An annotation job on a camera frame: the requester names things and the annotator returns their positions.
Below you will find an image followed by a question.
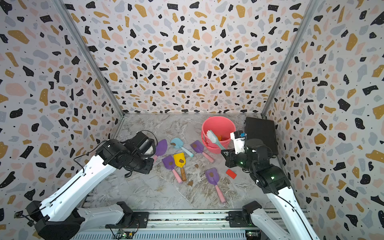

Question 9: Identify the purple trowel pink handle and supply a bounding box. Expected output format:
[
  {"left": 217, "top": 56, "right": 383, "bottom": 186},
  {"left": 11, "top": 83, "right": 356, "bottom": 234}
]
[
  {"left": 153, "top": 139, "right": 168, "bottom": 161},
  {"left": 162, "top": 156, "right": 183, "bottom": 184},
  {"left": 205, "top": 168, "right": 227, "bottom": 204},
  {"left": 190, "top": 140, "right": 215, "bottom": 163}
]

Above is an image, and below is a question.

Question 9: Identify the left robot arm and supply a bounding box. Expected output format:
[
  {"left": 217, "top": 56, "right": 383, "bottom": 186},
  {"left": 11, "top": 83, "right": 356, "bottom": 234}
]
[{"left": 26, "top": 132, "right": 158, "bottom": 240}]

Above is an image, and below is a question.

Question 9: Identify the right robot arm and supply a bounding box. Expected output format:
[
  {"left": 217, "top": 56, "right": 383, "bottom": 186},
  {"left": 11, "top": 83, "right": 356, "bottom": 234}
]
[{"left": 221, "top": 139, "right": 319, "bottom": 240}]

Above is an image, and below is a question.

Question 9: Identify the light blue trowel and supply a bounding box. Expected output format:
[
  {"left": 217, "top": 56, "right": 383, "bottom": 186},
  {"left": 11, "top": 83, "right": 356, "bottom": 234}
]
[{"left": 171, "top": 138, "right": 194, "bottom": 158}]

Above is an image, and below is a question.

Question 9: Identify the pink plastic bucket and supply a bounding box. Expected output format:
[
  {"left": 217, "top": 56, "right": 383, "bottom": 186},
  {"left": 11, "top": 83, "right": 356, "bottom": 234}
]
[{"left": 201, "top": 116, "right": 236, "bottom": 155}]

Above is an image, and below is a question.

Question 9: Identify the black case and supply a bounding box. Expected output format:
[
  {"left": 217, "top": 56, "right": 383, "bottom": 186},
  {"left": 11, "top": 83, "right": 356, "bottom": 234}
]
[{"left": 244, "top": 117, "right": 278, "bottom": 158}]

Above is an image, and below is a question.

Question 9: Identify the red block front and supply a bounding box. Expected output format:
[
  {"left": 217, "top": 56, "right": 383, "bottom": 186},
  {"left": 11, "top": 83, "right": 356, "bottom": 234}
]
[{"left": 226, "top": 169, "right": 237, "bottom": 180}]

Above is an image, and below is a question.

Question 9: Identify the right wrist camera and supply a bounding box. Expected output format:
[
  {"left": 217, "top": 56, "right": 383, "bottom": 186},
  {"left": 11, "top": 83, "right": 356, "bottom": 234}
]
[{"left": 230, "top": 130, "right": 247, "bottom": 155}]

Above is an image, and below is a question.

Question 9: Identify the yellow trowel wooden handle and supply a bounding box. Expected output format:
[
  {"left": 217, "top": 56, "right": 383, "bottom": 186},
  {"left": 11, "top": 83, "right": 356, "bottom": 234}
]
[{"left": 173, "top": 153, "right": 187, "bottom": 182}]

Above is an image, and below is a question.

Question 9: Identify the purple trowel pink handle front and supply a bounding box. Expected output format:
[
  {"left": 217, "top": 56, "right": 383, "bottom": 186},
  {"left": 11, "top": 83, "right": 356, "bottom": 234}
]
[{"left": 205, "top": 168, "right": 227, "bottom": 204}]

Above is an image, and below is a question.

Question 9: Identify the purple trowel pink handle back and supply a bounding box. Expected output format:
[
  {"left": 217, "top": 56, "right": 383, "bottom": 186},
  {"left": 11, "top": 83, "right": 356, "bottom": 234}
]
[{"left": 190, "top": 140, "right": 215, "bottom": 163}]

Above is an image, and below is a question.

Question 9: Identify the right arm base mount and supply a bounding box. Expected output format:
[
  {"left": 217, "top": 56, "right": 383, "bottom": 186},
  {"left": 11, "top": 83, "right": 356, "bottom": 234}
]
[{"left": 225, "top": 211, "right": 259, "bottom": 229}]

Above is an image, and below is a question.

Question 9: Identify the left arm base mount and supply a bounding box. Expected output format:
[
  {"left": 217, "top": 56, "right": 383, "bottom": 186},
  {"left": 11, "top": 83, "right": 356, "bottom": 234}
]
[{"left": 105, "top": 212, "right": 150, "bottom": 229}]

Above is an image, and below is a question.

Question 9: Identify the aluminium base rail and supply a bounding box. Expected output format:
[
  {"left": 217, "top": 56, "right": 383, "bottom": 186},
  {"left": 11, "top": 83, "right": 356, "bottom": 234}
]
[{"left": 58, "top": 209, "right": 310, "bottom": 240}]

